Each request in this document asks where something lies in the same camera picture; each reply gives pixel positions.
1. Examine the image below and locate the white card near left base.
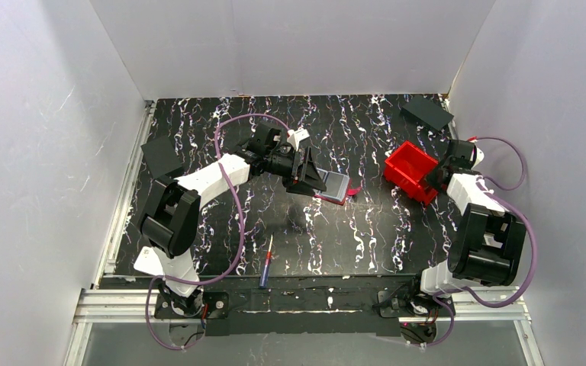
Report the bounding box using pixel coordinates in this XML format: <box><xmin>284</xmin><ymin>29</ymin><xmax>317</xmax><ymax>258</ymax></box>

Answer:
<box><xmin>134</xmin><ymin>246</ymin><xmax>164</xmax><ymax>276</ymax></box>

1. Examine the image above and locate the aluminium left side rail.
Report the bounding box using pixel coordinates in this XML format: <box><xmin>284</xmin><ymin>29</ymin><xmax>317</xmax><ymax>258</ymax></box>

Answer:
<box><xmin>90</xmin><ymin>100</ymin><xmax>156</xmax><ymax>290</ymax></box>

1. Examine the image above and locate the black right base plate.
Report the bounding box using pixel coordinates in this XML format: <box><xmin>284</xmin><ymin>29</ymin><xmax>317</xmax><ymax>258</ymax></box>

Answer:
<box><xmin>372</xmin><ymin>287</ymin><xmax>456</xmax><ymax>323</ymax></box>

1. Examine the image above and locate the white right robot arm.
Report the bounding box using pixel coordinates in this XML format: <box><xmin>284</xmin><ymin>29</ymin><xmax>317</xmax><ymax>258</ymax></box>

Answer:
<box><xmin>419</xmin><ymin>140</ymin><xmax>526</xmax><ymax>296</ymax></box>

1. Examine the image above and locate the aluminium front rail frame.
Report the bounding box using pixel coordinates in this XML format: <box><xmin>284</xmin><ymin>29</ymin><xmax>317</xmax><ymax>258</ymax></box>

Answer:
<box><xmin>64</xmin><ymin>285</ymin><xmax>543</xmax><ymax>365</ymax></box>

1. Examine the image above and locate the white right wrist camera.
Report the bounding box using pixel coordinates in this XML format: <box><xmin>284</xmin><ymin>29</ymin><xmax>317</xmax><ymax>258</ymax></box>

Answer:
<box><xmin>468</xmin><ymin>137</ymin><xmax>485</xmax><ymax>169</ymax></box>

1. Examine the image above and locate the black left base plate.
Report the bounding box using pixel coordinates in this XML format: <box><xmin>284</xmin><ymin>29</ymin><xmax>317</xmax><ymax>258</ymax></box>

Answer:
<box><xmin>150</xmin><ymin>291</ymin><xmax>230</xmax><ymax>319</ymax></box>

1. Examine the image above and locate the blue red screwdriver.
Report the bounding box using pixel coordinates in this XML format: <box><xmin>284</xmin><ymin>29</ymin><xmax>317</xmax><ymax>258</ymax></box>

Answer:
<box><xmin>259</xmin><ymin>235</ymin><xmax>274</xmax><ymax>289</ymax></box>

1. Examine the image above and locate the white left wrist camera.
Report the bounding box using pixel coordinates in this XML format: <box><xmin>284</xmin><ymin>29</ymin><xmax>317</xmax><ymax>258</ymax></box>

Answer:
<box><xmin>286</xmin><ymin>127</ymin><xmax>310</xmax><ymax>152</ymax></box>

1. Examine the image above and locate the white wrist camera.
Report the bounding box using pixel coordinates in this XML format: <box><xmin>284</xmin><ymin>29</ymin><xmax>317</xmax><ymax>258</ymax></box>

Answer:
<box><xmin>468</xmin><ymin>137</ymin><xmax>485</xmax><ymax>169</ymax></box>
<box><xmin>286</xmin><ymin>127</ymin><xmax>310</xmax><ymax>152</ymax></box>

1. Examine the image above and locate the black block far left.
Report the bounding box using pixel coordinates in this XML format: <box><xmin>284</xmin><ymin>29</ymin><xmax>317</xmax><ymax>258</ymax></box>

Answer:
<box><xmin>141</xmin><ymin>136</ymin><xmax>185</xmax><ymax>178</ymax></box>

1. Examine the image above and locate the black block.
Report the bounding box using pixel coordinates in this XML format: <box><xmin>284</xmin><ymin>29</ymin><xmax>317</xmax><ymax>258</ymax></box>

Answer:
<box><xmin>400</xmin><ymin>96</ymin><xmax>454</xmax><ymax>131</ymax></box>
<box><xmin>141</xmin><ymin>136</ymin><xmax>185</xmax><ymax>178</ymax></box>

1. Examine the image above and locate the black block far right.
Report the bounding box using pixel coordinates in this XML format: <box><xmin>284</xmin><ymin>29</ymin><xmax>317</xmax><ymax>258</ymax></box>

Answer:
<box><xmin>400</xmin><ymin>96</ymin><xmax>454</xmax><ymax>131</ymax></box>

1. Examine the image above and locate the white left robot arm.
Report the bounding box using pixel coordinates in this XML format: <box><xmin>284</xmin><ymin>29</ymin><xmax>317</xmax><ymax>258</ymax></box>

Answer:
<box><xmin>134</xmin><ymin>123</ymin><xmax>327</xmax><ymax>298</ymax></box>

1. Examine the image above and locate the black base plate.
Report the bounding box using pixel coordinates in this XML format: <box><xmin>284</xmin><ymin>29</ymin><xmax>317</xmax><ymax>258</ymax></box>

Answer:
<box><xmin>372</xmin><ymin>287</ymin><xmax>456</xmax><ymax>323</ymax></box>
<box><xmin>150</xmin><ymin>291</ymin><xmax>230</xmax><ymax>319</ymax></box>

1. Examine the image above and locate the red plastic bin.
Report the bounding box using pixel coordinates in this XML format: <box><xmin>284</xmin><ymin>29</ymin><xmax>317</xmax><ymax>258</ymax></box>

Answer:
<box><xmin>383</xmin><ymin>141</ymin><xmax>438</xmax><ymax>206</ymax></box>

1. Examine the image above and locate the red leather card holder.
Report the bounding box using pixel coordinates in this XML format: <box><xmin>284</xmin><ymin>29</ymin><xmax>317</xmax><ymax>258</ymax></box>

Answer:
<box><xmin>314</xmin><ymin>169</ymin><xmax>362</xmax><ymax>205</ymax></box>

